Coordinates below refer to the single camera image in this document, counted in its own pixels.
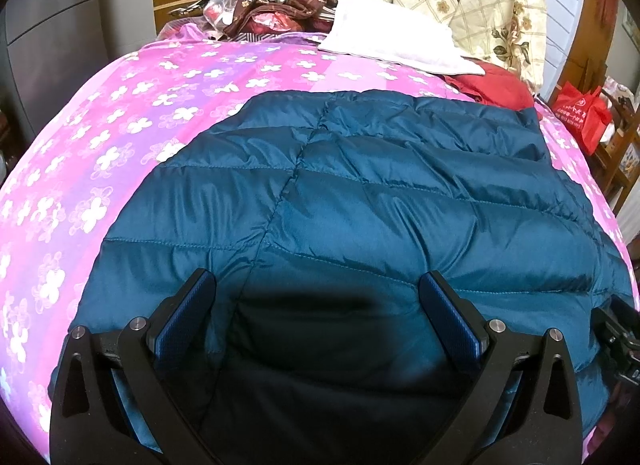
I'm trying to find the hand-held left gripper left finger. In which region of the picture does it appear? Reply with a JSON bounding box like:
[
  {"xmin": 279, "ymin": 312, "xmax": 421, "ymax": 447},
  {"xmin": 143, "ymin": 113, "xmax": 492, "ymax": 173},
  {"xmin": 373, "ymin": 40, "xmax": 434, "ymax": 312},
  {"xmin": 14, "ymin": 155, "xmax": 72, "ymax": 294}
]
[{"xmin": 49, "ymin": 268, "xmax": 218, "ymax": 465}]

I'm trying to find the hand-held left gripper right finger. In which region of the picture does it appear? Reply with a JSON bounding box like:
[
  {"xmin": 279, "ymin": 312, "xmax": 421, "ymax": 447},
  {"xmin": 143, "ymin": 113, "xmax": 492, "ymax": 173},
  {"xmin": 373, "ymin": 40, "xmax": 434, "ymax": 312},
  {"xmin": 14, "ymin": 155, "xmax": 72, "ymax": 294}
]
[{"xmin": 419, "ymin": 271, "xmax": 585, "ymax": 465}]

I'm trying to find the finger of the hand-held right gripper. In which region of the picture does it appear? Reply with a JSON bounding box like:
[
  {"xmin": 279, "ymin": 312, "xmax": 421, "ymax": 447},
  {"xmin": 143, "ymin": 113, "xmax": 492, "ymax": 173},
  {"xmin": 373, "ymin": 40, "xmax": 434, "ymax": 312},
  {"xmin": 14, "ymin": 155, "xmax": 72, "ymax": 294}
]
[{"xmin": 591, "ymin": 295, "xmax": 640, "ymax": 386}]

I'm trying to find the teal down jacket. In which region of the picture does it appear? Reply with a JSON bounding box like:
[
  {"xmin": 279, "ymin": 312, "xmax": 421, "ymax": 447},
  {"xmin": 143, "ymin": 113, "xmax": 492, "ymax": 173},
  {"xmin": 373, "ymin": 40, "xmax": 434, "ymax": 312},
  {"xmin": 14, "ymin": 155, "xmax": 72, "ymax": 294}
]
[{"xmin": 52, "ymin": 89, "xmax": 637, "ymax": 465}]

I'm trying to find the pink floral bedsheet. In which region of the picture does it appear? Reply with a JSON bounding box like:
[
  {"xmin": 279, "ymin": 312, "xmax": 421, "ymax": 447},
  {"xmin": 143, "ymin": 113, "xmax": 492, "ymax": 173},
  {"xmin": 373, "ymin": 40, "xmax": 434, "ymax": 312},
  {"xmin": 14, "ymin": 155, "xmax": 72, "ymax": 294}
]
[{"xmin": 0, "ymin": 27, "xmax": 640, "ymax": 465}]

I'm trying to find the red shopping bag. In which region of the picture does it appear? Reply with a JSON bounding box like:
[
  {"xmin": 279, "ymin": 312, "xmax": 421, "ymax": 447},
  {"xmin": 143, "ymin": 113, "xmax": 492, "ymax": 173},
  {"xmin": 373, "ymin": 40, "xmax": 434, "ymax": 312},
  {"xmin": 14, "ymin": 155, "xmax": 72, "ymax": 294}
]
[{"xmin": 549, "ymin": 81, "xmax": 614, "ymax": 156}]

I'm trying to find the red cloth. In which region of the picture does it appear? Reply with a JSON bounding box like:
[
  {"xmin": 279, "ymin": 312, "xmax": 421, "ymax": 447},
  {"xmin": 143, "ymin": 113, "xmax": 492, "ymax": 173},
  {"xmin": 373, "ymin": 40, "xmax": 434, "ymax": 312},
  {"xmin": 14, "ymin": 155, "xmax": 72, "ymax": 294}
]
[{"xmin": 442, "ymin": 62, "xmax": 545, "ymax": 110}]

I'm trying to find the white pillow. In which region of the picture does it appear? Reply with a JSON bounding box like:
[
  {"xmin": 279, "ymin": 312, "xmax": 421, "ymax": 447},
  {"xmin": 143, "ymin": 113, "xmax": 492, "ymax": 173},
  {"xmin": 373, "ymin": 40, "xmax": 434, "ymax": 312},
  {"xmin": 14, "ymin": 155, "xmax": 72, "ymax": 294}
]
[{"xmin": 317, "ymin": 0, "xmax": 482, "ymax": 74}]

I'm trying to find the grey cabinet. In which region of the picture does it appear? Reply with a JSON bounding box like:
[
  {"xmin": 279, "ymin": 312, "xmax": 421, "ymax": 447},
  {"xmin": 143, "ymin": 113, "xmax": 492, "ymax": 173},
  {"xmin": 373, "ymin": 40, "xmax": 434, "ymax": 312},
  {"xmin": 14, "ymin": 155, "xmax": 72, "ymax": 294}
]
[{"xmin": 0, "ymin": 0, "xmax": 157, "ymax": 150}]

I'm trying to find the cream rose-print quilt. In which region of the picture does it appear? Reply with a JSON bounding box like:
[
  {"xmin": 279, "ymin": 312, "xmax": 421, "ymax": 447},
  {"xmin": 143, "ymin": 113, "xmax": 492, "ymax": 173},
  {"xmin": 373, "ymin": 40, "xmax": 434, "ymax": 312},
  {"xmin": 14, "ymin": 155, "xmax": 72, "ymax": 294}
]
[{"xmin": 369, "ymin": 0, "xmax": 550, "ymax": 92}]

